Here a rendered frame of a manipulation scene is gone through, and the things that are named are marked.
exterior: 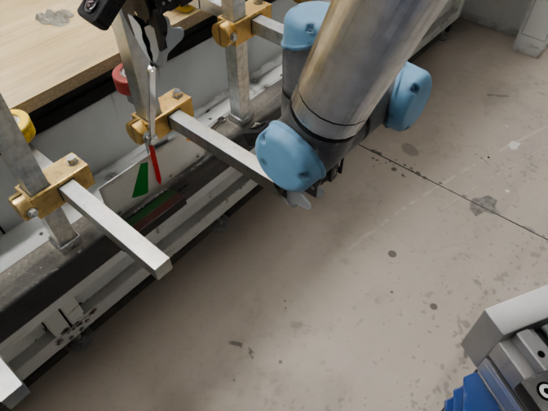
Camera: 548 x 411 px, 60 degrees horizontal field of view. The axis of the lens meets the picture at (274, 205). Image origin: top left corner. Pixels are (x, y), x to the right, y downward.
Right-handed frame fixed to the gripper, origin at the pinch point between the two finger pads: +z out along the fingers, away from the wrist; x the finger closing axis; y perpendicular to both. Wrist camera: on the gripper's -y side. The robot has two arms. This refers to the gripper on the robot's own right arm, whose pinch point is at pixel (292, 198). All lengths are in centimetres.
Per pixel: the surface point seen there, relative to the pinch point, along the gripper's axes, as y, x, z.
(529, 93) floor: 3, 191, 83
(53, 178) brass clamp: -32.1, -26.1, -4.0
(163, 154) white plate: -30.6, -4.5, 4.9
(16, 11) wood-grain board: -83, -2, -7
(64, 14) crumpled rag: -72, 4, -8
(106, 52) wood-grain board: -53, 1, -7
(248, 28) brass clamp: -30.6, 22.5, -11.9
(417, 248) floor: 8, 69, 83
